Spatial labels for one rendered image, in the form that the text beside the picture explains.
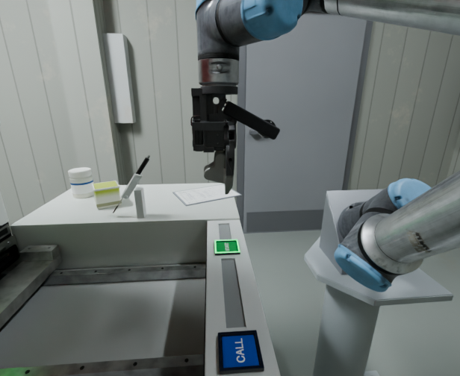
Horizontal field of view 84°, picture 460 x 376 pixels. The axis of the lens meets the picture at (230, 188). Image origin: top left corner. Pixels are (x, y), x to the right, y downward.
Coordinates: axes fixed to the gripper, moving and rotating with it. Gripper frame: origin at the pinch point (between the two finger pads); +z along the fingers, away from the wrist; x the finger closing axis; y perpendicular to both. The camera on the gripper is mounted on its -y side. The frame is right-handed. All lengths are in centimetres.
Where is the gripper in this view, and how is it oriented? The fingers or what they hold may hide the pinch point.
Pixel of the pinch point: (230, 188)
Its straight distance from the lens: 54.1
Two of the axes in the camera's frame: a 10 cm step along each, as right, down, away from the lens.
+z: 0.0, 9.5, 3.1
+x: 0.8, 3.1, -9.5
